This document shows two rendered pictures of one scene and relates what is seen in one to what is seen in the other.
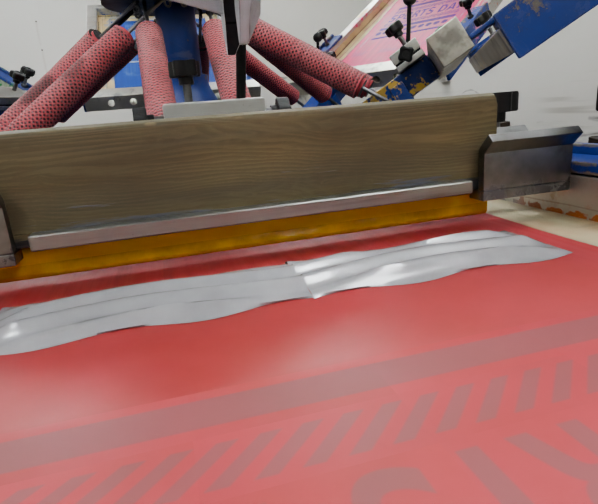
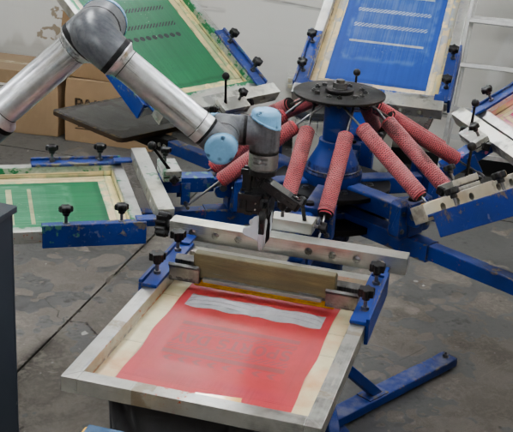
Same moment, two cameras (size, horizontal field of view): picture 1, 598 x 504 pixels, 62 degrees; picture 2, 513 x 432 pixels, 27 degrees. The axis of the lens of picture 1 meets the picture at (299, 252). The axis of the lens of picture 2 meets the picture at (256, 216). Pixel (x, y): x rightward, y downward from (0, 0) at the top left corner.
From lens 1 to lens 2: 2.50 m
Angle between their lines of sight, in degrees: 28
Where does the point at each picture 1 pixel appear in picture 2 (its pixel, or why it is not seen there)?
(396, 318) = (257, 326)
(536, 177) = (343, 304)
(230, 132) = (255, 267)
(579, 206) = not seen: hidden behind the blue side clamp
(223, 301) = (232, 310)
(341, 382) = (234, 331)
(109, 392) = (203, 319)
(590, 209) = not seen: hidden behind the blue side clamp
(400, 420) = (234, 337)
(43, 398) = (195, 316)
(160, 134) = (237, 263)
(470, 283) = (283, 326)
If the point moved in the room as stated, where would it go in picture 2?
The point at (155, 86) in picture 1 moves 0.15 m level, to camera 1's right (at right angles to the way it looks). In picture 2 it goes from (289, 179) to (334, 190)
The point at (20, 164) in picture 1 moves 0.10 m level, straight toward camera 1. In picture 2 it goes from (205, 261) to (202, 278)
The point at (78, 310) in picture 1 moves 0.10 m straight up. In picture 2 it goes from (206, 301) to (208, 266)
